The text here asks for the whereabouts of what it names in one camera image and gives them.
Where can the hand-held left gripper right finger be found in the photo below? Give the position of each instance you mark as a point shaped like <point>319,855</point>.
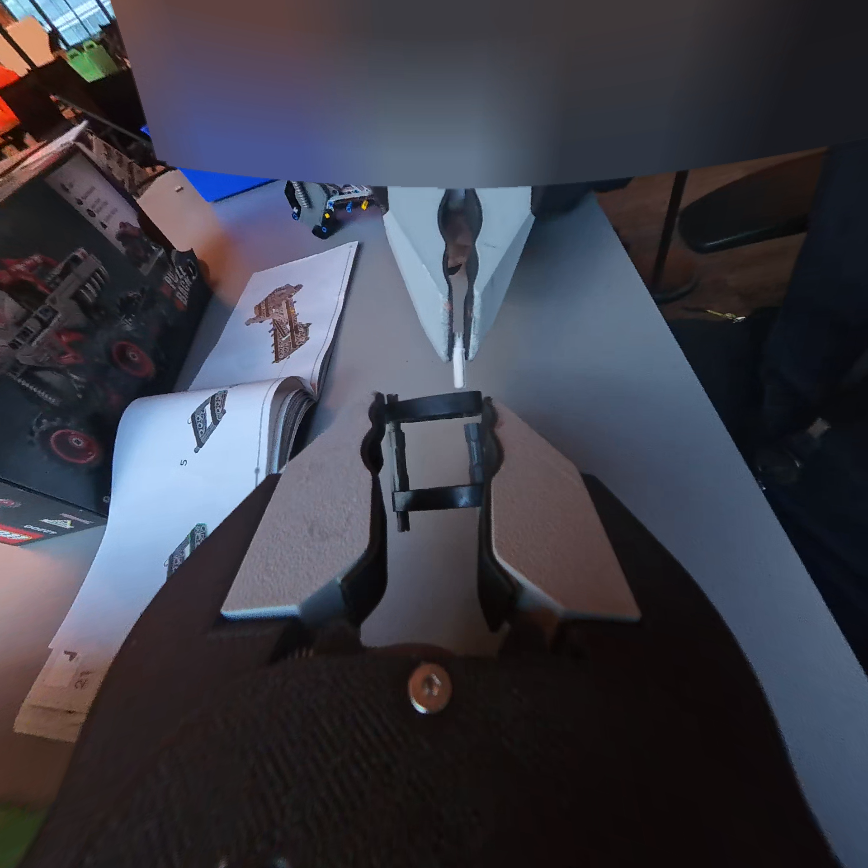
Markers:
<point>556,529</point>

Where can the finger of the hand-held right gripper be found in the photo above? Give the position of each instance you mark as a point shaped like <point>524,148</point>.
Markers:
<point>417,251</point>
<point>505,237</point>

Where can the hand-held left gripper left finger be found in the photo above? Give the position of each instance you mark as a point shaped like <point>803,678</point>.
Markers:
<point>305,515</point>

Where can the white lego pin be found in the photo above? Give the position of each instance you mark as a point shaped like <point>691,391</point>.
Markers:
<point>460,369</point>

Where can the black lego frame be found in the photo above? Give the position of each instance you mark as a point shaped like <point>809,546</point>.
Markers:
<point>434,405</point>

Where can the partly built lego model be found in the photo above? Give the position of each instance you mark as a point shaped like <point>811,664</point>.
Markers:
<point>308,203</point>

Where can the lego instruction booklet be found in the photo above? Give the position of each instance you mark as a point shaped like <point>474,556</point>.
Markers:
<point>156,488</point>

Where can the black lego set box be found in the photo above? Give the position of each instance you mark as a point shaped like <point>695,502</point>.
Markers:
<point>68,305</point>

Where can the blue plastic bin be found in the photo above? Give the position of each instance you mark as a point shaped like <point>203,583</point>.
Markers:
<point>224,184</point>

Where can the green plastic container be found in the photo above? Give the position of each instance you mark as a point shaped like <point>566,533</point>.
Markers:
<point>91,61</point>

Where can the orange plastic bin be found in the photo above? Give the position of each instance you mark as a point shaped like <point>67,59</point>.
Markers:
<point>7,108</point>

